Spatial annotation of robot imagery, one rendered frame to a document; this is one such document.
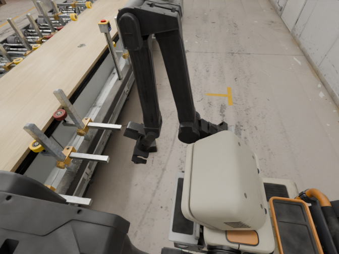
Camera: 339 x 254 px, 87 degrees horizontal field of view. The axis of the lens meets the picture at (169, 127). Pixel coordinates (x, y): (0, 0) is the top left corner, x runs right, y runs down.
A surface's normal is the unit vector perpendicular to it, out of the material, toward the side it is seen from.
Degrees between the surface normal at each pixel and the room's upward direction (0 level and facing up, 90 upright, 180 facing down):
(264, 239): 8
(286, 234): 0
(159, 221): 0
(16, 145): 0
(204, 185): 43
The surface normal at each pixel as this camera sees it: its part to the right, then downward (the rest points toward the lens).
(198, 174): -0.70, -0.52
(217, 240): -0.22, -0.26
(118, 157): -0.04, -0.63
